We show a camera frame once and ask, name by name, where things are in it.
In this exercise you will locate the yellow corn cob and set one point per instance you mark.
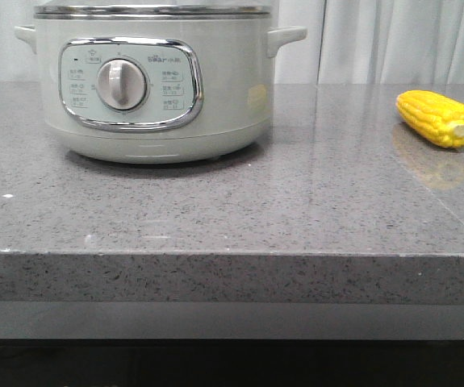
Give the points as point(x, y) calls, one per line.
point(435, 117)

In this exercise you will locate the glass pot lid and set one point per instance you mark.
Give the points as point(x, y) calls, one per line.
point(142, 10)

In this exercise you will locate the pale green electric cooking pot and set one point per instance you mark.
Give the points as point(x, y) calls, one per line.
point(157, 91)

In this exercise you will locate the white curtain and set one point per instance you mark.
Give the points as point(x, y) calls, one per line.
point(348, 42)

